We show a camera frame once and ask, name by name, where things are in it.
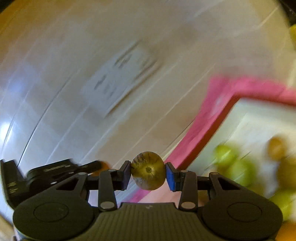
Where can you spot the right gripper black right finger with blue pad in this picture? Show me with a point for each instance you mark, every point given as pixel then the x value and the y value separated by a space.
pixel 189 184

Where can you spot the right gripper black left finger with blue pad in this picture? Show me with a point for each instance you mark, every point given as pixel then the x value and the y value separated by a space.
pixel 84 192

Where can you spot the striped passion fruit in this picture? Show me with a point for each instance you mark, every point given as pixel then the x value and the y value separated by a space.
pixel 148 171

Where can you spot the large green apple front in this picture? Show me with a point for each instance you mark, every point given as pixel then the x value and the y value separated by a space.
pixel 243 172

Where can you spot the mandarin orange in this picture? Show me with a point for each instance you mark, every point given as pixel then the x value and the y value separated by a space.
pixel 277 148

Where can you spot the large orange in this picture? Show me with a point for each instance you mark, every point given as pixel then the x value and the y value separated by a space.
pixel 287 232

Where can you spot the tiny orange kumquat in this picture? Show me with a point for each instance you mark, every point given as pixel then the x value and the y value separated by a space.
pixel 104 166

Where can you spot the red box white inside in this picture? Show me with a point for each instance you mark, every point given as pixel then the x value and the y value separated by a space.
pixel 248 125

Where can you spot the pink cloth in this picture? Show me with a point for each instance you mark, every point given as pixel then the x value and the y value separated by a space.
pixel 154 123

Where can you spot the tall brown kiwi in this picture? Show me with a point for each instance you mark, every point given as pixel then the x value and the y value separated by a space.
pixel 286 173

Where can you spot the yellow oil bottle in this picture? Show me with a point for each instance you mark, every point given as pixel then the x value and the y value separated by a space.
pixel 293 34

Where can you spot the white double wall socket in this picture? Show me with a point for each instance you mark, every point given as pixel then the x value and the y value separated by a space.
pixel 118 76

